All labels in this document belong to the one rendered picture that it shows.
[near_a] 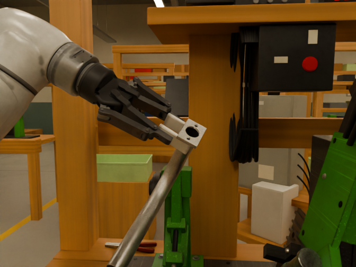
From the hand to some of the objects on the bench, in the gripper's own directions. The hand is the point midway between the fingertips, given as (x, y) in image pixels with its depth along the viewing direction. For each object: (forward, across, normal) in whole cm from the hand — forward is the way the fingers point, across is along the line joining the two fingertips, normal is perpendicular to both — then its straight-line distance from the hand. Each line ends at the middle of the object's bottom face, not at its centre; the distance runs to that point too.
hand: (178, 133), depth 56 cm
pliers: (+4, -2, +51) cm, 51 cm away
